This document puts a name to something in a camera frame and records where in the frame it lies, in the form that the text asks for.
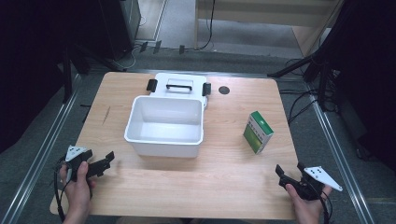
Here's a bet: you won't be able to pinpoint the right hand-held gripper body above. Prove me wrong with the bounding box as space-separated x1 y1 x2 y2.
281 165 344 202

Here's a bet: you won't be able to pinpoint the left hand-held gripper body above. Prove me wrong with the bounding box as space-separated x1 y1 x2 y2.
63 145 94 183

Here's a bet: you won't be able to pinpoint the person's right hand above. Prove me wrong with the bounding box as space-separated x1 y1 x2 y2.
285 183 333 224

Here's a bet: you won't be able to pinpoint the person's left hand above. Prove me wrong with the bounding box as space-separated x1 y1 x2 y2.
59 161 98 218

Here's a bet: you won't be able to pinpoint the green and white carton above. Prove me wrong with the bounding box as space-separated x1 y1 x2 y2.
242 110 276 155

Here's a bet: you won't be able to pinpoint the white plastic storage box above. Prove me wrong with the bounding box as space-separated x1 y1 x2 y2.
123 72 213 159

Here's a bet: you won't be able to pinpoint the black tripod stand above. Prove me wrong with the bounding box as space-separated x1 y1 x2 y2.
266 50 339 113

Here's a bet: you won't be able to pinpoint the dark curtain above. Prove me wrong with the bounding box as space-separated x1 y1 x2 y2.
0 0 108 154
314 0 396 172

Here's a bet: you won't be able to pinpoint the black cabinet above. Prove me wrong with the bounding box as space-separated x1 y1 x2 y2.
98 0 142 62

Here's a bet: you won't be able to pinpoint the light wooden furniture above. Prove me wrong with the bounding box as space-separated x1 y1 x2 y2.
193 0 345 58

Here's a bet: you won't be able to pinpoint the right hand-held gripper cable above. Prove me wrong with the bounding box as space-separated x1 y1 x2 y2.
316 188 333 224

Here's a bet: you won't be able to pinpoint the hand-held gripper cable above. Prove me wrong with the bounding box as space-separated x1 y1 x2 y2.
52 157 73 224
316 188 333 224

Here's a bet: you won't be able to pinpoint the metal floor rail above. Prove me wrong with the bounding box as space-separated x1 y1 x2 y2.
0 74 82 224
306 85 376 224

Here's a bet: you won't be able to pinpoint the left hand-held gripper cable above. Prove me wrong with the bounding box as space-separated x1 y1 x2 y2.
52 157 73 224

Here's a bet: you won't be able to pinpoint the black floor cables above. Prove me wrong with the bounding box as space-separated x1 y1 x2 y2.
278 57 340 126

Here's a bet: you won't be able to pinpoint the white floor cable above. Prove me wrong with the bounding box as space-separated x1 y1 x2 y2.
118 14 148 71

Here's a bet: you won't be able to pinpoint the black hanging cable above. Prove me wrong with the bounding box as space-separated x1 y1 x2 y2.
197 0 217 51

